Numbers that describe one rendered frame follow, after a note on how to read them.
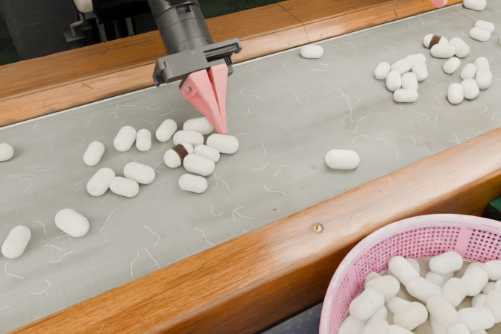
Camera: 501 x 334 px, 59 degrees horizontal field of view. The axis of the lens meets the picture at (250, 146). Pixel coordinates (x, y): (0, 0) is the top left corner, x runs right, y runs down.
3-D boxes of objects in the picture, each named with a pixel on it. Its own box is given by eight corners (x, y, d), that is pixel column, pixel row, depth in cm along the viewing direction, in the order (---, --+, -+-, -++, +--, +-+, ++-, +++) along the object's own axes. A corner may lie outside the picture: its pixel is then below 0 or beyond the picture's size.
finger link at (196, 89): (268, 115, 51) (239, 41, 52) (212, 134, 49) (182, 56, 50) (250, 128, 58) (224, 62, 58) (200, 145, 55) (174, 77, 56)
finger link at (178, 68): (250, 121, 51) (221, 46, 51) (191, 141, 48) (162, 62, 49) (234, 134, 57) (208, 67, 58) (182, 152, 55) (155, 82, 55)
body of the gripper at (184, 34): (245, 51, 52) (222, -6, 53) (162, 74, 49) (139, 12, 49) (230, 70, 58) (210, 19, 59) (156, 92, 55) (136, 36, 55)
